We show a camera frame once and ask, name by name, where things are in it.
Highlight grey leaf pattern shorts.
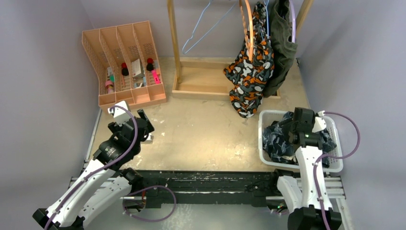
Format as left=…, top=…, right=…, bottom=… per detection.
left=262, top=111, right=337, bottom=168

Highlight orange camouflage shorts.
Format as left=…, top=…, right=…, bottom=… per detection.
left=223, top=1, right=275, bottom=118

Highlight orange hanger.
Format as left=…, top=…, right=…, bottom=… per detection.
left=238, top=0, right=254, bottom=61

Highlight light blue hanger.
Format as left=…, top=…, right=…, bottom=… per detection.
left=181, top=0, right=237, bottom=55

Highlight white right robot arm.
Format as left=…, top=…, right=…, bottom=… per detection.
left=269, top=107, right=342, bottom=230

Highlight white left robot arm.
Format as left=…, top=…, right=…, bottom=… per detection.
left=32, top=105, right=155, bottom=230

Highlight dark olive green shorts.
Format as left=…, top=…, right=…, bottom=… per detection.
left=263, top=0, right=298, bottom=98

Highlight purple hanger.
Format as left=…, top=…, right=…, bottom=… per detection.
left=288, top=0, right=296, bottom=43

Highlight small white block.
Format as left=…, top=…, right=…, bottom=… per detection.
left=141, top=134, right=154, bottom=144

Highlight pink marker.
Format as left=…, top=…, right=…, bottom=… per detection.
left=151, top=69, right=161, bottom=84

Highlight red black item left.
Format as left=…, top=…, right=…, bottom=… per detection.
left=121, top=62, right=129, bottom=76

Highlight red black item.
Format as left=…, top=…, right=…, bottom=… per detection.
left=146, top=58, right=155, bottom=71
left=121, top=62, right=129, bottom=76

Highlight pink tape roll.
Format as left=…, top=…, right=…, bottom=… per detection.
left=105, top=80, right=114, bottom=90

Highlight white box in organizer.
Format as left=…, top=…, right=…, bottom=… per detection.
left=131, top=59, right=145, bottom=79

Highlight red black item right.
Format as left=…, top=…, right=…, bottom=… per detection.
left=146, top=58, right=155, bottom=71

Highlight white plastic laundry basket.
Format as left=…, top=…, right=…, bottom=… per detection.
left=258, top=110, right=343, bottom=173

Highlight orange plastic file organizer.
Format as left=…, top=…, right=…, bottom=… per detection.
left=81, top=21, right=167, bottom=113

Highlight wooden clothes rack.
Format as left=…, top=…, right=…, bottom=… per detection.
left=167, top=0, right=315, bottom=102

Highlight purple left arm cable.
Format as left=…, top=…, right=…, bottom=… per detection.
left=43, top=105, right=139, bottom=230

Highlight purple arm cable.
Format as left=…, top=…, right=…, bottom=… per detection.
left=313, top=111, right=361, bottom=230
left=43, top=105, right=139, bottom=230

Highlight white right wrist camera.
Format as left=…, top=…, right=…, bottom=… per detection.
left=312, top=110, right=327, bottom=133

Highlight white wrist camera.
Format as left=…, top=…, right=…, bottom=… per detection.
left=312, top=110, right=327, bottom=133
left=108, top=101, right=130, bottom=127

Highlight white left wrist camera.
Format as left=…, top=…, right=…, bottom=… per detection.
left=108, top=101, right=130, bottom=127

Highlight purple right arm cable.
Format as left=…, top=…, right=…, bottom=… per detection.
left=313, top=111, right=361, bottom=230

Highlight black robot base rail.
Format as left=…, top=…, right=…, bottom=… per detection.
left=121, top=170, right=300, bottom=208

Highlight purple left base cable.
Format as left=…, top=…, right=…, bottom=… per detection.
left=122, top=185, right=177, bottom=223

